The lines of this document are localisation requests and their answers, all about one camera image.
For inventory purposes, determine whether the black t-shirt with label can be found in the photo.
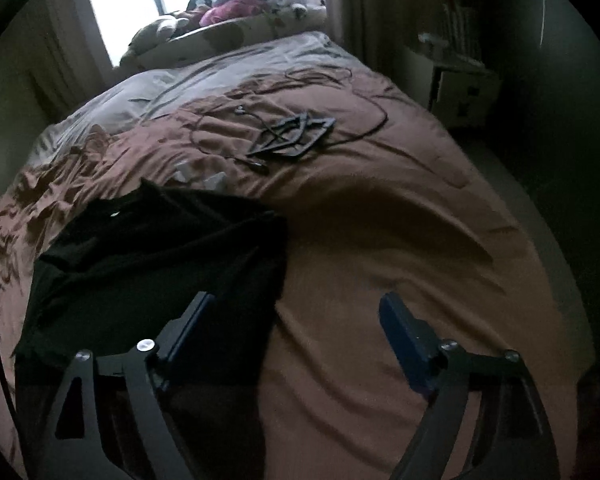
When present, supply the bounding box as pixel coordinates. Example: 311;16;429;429
15;182;289;479

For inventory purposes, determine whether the black clothes hanger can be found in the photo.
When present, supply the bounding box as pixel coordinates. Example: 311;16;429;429
246;112;336;162

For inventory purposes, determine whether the brown wrinkled blanket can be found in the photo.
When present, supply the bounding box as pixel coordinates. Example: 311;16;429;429
0;67;583;479

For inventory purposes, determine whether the grey bed sheet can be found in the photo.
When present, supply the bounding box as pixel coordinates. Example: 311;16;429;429
26;32;362;167

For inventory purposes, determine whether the grey plush toy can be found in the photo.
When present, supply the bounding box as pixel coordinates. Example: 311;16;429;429
129;15;189;55

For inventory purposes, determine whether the patterned pillow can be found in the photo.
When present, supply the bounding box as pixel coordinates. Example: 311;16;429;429
119;6;327;72

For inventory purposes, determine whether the beige curtain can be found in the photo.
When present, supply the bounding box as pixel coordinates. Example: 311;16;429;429
326;0;422;75

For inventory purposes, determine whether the pink plush toy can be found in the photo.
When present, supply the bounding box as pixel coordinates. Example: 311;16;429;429
199;0;268;27

